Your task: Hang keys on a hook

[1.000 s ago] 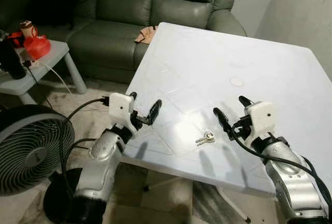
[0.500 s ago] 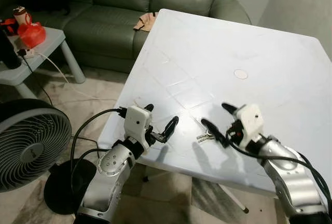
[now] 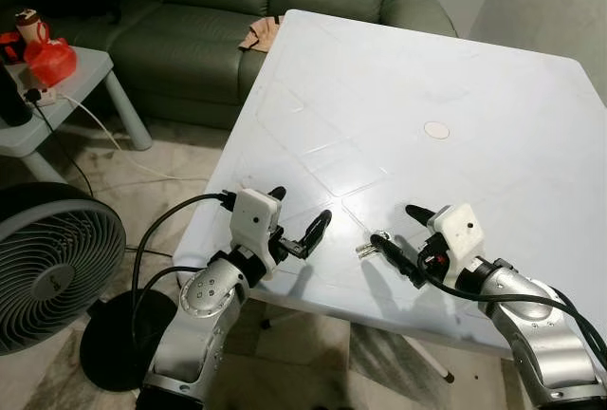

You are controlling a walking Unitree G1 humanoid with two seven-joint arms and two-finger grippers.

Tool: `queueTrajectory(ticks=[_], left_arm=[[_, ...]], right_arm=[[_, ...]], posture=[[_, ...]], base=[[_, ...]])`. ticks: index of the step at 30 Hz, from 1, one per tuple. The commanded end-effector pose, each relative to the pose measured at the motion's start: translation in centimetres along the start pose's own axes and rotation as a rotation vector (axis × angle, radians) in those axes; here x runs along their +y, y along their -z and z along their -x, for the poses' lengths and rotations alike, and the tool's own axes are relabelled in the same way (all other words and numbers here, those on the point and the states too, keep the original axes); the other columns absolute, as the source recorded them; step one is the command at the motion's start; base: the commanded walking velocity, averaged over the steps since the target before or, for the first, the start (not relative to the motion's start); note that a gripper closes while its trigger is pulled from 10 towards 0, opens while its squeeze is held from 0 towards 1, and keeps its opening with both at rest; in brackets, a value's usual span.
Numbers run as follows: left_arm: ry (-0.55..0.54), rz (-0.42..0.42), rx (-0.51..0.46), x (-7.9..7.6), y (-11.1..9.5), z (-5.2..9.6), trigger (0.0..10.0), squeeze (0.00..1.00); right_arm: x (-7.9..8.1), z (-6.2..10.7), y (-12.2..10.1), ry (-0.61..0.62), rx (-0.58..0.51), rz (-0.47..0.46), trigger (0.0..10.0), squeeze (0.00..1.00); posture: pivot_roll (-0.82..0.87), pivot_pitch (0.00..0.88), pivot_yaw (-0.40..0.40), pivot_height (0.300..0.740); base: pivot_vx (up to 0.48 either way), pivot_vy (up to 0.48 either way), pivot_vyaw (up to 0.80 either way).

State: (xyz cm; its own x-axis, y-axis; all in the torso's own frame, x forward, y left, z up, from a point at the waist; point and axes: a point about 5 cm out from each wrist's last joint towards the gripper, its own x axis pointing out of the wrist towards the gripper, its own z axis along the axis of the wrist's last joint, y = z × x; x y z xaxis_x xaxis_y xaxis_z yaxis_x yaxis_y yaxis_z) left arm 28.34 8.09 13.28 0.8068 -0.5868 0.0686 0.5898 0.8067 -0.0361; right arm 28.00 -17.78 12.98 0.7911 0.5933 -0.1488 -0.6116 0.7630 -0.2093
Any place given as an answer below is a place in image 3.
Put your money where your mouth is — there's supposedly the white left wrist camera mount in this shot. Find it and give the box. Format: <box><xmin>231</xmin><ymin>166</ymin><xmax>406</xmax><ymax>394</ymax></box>
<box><xmin>230</xmin><ymin>187</ymin><xmax>286</xmax><ymax>284</ymax></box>

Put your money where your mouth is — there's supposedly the small red container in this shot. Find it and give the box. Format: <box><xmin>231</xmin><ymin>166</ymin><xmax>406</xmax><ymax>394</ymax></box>
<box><xmin>0</xmin><ymin>30</ymin><xmax>26</xmax><ymax>65</ymax></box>

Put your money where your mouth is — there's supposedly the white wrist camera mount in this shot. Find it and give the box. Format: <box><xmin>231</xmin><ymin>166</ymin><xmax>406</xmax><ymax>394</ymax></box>
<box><xmin>428</xmin><ymin>203</ymin><xmax>487</xmax><ymax>289</ymax></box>
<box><xmin>230</xmin><ymin>187</ymin><xmax>286</xmax><ymax>284</ymax></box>

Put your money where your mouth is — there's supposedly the brown crumpled cloth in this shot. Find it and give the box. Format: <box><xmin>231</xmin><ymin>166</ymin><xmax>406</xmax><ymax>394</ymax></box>
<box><xmin>236</xmin><ymin>15</ymin><xmax>286</xmax><ymax>53</ymax></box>

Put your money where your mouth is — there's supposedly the thin white cable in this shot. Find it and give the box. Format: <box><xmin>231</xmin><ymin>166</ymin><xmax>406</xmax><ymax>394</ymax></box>
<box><xmin>57</xmin><ymin>94</ymin><xmax>212</xmax><ymax>184</ymax></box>

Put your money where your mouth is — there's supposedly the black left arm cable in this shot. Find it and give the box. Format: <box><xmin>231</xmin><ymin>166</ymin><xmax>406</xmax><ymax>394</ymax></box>
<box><xmin>133</xmin><ymin>265</ymin><xmax>206</xmax><ymax>335</ymax></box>
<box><xmin>130</xmin><ymin>192</ymin><xmax>236</xmax><ymax>335</ymax></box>

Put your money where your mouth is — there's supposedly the white table leg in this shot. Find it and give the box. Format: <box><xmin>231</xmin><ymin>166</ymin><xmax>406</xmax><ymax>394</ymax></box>
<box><xmin>415</xmin><ymin>338</ymin><xmax>455</xmax><ymax>384</ymax></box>

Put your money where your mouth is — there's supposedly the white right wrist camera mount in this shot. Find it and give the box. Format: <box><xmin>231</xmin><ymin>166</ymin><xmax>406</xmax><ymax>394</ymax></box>
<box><xmin>428</xmin><ymin>203</ymin><xmax>487</xmax><ymax>289</ymax></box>

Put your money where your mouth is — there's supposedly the white power strip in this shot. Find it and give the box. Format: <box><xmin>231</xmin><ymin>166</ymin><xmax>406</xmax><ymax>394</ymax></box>
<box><xmin>23</xmin><ymin>86</ymin><xmax>60</xmax><ymax>108</ymax></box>

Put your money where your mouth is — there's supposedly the black bottle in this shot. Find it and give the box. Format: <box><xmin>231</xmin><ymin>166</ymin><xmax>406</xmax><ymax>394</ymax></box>
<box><xmin>0</xmin><ymin>72</ymin><xmax>35</xmax><ymax>128</ymax></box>

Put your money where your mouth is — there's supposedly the grey plastic side table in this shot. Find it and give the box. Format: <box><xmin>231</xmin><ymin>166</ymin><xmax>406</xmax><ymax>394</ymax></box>
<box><xmin>0</xmin><ymin>46</ymin><xmax>154</xmax><ymax>184</ymax></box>

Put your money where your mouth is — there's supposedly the round white table cap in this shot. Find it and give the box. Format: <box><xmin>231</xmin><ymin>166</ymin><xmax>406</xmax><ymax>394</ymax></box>
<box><xmin>423</xmin><ymin>121</ymin><xmax>451</xmax><ymax>140</ymax></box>

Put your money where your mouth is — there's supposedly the brown patterned paper cup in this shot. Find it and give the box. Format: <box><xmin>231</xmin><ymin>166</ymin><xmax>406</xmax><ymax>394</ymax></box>
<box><xmin>16</xmin><ymin>9</ymin><xmax>49</xmax><ymax>47</ymax></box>

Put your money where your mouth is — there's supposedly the green leather sofa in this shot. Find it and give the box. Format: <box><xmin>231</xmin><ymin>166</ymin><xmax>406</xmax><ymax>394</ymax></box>
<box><xmin>0</xmin><ymin>0</ymin><xmax>457</xmax><ymax>132</ymax></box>

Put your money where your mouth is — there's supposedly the black floor fan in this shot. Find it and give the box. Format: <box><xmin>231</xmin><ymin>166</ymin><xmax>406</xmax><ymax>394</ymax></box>
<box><xmin>0</xmin><ymin>181</ymin><xmax>177</xmax><ymax>393</ymax></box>

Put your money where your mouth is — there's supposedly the red plastic bag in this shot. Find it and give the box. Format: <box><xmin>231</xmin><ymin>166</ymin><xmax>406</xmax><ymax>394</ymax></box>
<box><xmin>23</xmin><ymin>37</ymin><xmax>78</xmax><ymax>87</ymax></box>

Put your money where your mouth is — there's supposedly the thin black floor cable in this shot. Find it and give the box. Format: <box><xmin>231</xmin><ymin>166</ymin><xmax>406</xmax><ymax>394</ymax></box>
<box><xmin>32</xmin><ymin>101</ymin><xmax>97</xmax><ymax>198</ymax></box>

